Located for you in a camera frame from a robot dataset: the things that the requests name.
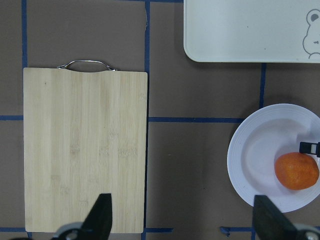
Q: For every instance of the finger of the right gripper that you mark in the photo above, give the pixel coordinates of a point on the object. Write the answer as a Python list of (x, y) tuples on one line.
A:
[(309, 148)]

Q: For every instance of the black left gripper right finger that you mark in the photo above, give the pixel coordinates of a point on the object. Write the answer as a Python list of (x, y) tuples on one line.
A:
[(270, 223)]

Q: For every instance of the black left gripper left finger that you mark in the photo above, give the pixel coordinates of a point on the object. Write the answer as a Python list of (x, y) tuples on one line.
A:
[(96, 226)]

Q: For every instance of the orange fruit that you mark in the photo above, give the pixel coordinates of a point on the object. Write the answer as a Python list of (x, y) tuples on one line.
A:
[(296, 171)]

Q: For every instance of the white round plate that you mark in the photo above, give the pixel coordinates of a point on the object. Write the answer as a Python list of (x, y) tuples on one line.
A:
[(257, 143)]

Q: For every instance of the cream bear tray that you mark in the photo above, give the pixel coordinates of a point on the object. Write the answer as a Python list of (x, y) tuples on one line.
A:
[(252, 31)]

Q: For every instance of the bamboo cutting board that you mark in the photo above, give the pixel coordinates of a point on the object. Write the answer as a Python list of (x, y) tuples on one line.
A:
[(84, 135)]

